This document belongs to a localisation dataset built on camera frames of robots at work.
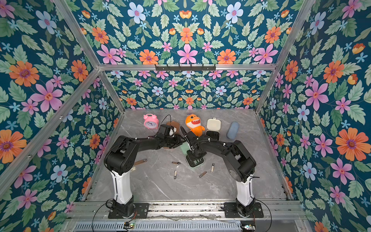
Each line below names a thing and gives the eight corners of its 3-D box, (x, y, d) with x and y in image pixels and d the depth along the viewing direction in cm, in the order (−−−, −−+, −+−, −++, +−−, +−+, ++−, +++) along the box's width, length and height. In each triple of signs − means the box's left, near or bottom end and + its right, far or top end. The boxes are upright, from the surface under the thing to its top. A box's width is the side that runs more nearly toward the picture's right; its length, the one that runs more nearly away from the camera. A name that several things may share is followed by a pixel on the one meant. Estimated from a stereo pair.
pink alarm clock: (146, 128, 110) (142, 119, 101) (148, 123, 113) (144, 113, 105) (158, 128, 110) (155, 119, 101) (159, 123, 113) (156, 113, 105)
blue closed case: (225, 137, 105) (226, 135, 103) (231, 122, 114) (231, 120, 113) (234, 140, 103) (235, 138, 102) (239, 124, 113) (240, 123, 111)
